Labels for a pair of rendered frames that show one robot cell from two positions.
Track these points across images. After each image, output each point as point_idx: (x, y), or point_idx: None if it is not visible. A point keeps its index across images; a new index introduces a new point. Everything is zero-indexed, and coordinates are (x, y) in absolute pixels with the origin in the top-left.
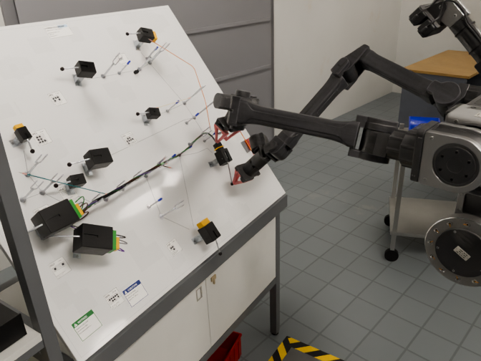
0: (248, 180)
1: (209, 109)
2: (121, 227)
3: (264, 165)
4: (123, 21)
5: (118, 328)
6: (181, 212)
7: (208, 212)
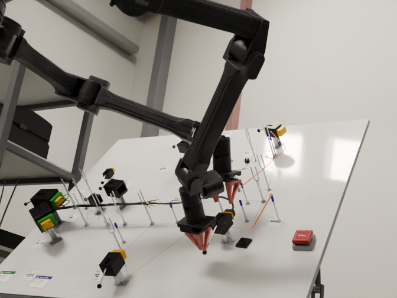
0: (184, 228)
1: (296, 199)
2: (91, 243)
3: (183, 200)
4: (289, 130)
5: (7, 291)
6: (140, 258)
7: (162, 272)
